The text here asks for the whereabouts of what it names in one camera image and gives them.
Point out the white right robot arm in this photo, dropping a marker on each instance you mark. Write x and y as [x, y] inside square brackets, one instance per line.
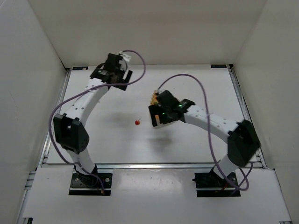
[241, 139]

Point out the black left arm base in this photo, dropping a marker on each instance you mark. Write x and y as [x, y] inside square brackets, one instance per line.
[83, 185]

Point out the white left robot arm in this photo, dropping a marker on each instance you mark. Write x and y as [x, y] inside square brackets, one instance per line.
[69, 128]

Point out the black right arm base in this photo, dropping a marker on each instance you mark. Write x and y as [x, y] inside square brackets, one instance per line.
[211, 185]

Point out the aluminium table edge rail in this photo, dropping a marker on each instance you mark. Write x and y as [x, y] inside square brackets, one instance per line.
[146, 165]

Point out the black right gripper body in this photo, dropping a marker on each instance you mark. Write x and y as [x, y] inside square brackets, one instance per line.
[153, 115]

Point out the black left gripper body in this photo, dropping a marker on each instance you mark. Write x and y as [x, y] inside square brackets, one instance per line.
[124, 80]

